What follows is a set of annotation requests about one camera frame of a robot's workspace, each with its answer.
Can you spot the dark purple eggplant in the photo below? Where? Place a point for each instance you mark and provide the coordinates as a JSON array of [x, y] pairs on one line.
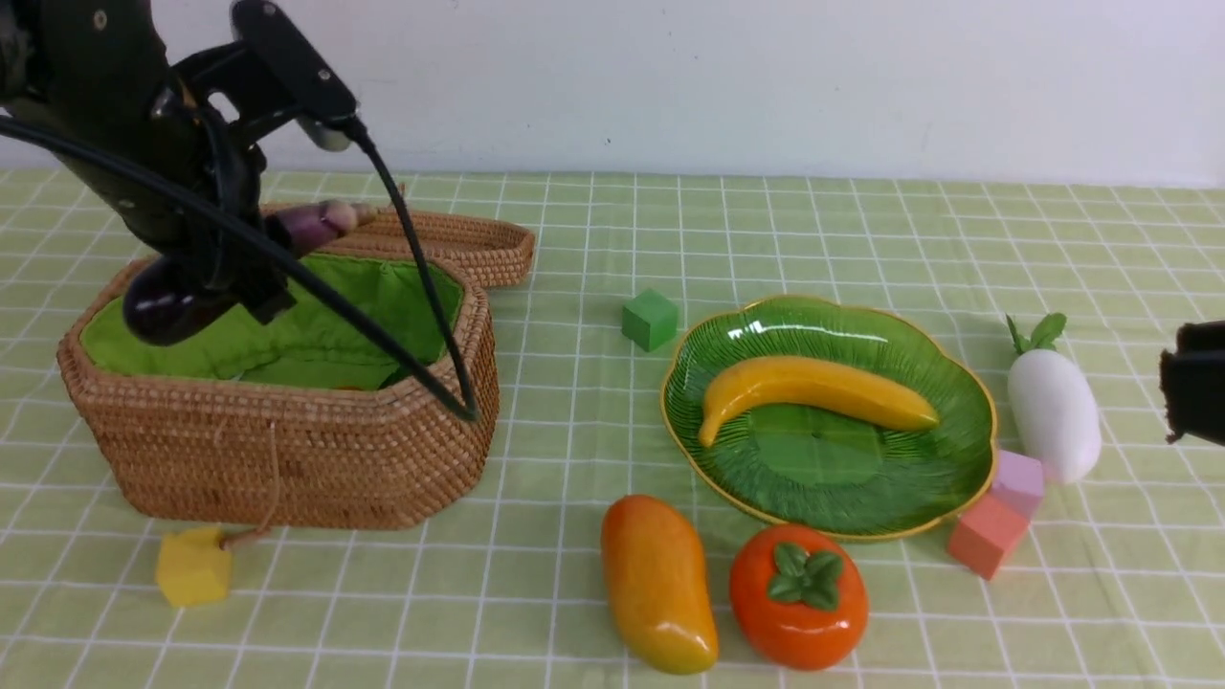
[[165, 304]]

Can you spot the green leaf-shaped plate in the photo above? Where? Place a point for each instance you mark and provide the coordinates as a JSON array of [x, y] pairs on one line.
[[849, 478]]

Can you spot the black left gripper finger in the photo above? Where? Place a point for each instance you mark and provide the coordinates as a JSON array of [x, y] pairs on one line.
[[255, 281]]

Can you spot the green cube block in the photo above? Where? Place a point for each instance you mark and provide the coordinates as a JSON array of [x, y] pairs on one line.
[[650, 320]]

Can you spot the pink cube block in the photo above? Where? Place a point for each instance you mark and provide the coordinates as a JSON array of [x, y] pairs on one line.
[[1019, 481]]

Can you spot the yellow banana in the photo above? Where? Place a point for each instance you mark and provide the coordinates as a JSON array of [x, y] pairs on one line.
[[816, 383]]

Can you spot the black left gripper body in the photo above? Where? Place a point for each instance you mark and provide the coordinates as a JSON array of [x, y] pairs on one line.
[[94, 76]]

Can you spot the green fabric basket lining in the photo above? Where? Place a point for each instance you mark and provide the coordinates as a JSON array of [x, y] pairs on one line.
[[307, 347]]

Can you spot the woven wicker basket lid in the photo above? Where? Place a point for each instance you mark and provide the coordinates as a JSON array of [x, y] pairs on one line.
[[490, 252]]

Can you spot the green checkered tablecloth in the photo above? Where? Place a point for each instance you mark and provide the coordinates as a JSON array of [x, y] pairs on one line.
[[1119, 584]]

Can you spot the orange yellow mango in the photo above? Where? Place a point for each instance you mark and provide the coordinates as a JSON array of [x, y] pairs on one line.
[[655, 573]]

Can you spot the orange persimmon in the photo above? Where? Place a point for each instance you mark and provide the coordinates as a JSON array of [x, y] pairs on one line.
[[798, 598]]

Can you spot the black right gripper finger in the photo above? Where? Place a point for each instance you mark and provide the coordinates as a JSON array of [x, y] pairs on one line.
[[1192, 383]]

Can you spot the salmon orange cube block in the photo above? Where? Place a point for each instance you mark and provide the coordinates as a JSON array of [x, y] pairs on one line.
[[987, 535]]

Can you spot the white radish with leaves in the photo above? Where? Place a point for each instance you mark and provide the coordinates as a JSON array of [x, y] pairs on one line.
[[1056, 414]]

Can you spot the woven wicker basket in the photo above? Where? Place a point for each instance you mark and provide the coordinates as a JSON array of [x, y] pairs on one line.
[[231, 451]]

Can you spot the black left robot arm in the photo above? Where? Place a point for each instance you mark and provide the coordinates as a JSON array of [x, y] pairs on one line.
[[237, 178]]

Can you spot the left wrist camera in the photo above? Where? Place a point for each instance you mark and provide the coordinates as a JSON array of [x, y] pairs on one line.
[[287, 72]]

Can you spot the yellow block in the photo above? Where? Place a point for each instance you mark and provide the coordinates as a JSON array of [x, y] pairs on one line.
[[193, 567]]

